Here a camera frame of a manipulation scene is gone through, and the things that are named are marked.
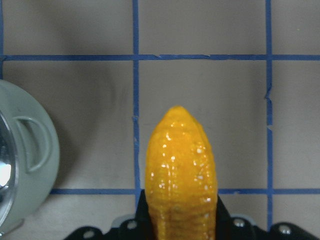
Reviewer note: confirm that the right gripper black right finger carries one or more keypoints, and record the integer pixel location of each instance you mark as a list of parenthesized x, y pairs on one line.
[(237, 227)]

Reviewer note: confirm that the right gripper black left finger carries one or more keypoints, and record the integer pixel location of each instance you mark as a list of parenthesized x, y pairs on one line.
[(137, 228)]

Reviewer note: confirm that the yellow corn cob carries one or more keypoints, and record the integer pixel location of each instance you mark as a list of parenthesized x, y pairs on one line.
[(181, 186)]

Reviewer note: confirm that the glass pot lid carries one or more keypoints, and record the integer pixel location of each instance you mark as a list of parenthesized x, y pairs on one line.
[(7, 158)]

